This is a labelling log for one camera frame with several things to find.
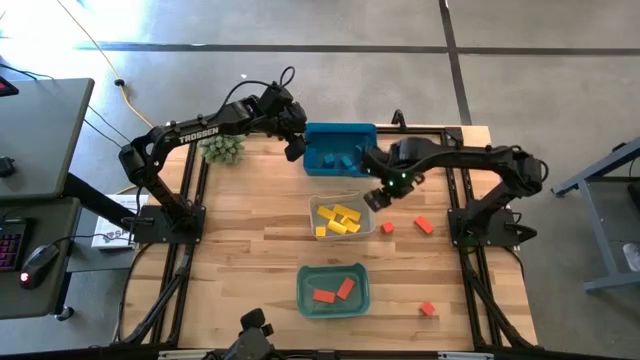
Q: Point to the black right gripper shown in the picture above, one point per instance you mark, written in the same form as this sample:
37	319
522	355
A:
400	184

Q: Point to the black and red device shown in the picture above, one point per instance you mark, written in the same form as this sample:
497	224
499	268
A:
6	88

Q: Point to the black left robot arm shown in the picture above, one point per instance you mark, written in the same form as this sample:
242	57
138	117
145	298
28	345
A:
200	132

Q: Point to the yellow arch wooden block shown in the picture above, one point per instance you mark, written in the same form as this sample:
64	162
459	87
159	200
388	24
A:
352	226

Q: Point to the yellow wooden cylinder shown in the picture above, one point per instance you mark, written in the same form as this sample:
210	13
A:
337	227

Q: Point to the blue plastic bin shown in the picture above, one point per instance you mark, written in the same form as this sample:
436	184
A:
332	137

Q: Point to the black caster wheel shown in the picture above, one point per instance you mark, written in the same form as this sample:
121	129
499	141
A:
65	313

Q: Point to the white table edge bracket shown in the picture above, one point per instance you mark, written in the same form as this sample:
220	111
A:
465	356
185	355

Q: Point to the blue-grey metal table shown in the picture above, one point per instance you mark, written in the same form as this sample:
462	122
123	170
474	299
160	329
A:
600	235

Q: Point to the black keyboard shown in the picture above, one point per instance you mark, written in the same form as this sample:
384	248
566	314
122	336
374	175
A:
11	245

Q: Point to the red wooden cube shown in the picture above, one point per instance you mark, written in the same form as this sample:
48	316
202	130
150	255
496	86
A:
426	308
387	228

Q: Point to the yellow wooden cube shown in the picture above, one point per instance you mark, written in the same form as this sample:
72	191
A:
320	231

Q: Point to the white printed booklet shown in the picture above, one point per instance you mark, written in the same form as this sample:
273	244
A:
107	232

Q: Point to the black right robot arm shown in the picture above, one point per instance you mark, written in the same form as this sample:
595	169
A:
475	155

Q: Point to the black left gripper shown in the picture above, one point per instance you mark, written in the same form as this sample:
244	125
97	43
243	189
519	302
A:
290	115

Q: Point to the black aluminium table frame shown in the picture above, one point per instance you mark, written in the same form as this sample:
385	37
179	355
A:
430	130

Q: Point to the black desk leg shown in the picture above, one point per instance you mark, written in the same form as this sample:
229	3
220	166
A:
90	197

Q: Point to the grey keyboard shelf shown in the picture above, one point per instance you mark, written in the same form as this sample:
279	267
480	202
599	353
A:
50	295

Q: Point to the black computer mouse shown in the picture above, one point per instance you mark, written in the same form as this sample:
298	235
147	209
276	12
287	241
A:
37	266

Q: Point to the teal green plastic bin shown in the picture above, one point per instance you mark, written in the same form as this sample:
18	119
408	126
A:
310	285

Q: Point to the green potted succulent plant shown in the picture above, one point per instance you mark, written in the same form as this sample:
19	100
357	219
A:
222	148

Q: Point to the small black desk device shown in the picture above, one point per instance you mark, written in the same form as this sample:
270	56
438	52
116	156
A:
5	166

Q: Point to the grey desk top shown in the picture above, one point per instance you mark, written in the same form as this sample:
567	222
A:
45	135

